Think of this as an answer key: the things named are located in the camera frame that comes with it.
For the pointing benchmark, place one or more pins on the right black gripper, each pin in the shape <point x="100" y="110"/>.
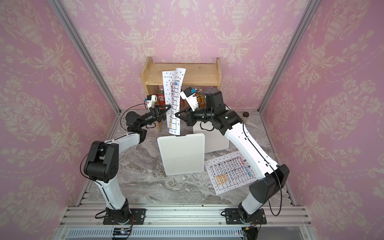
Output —
<point x="191" y="118"/>

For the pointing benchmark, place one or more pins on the wooden two-tier shelf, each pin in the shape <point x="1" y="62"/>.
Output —
<point x="196" y="75"/>

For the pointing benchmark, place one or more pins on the small dark-capped spice bottle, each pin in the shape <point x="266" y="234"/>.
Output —
<point x="245" y="116"/>

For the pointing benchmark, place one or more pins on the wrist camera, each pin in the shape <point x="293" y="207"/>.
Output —
<point x="151" y="101"/>
<point x="189" y="95"/>

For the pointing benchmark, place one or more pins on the paper menu sheet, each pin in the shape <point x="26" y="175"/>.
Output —
<point x="172" y="83"/>
<point x="229" y="172"/>

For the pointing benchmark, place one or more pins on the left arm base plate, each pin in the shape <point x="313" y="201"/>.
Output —
<point x="125" y="217"/>

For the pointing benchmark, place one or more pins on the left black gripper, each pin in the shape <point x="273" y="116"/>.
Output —
<point x="156" y="115"/>

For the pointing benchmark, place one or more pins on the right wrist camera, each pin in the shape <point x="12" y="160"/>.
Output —
<point x="189" y="95"/>

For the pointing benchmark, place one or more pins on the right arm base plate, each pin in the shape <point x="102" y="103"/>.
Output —
<point x="235" y="216"/>

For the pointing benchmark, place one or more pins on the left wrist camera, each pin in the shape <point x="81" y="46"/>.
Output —
<point x="151" y="101"/>

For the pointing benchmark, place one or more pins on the orange soda can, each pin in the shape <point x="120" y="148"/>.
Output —
<point x="201" y="98"/>

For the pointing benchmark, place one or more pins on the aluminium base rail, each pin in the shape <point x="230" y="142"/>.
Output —
<point x="182" y="221"/>

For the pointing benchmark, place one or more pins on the small green circuit board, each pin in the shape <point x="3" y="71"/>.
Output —
<point x="122" y="232"/>

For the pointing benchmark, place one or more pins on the white rack board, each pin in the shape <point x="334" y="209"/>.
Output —
<point x="214" y="140"/>
<point x="182" y="155"/>

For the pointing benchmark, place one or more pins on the red cola can left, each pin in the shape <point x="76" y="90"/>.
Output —
<point x="161" y="98"/>

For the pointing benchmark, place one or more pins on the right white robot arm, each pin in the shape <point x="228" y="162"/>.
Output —
<point x="270" y="176"/>

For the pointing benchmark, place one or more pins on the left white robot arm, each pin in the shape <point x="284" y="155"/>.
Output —
<point x="102" y="163"/>

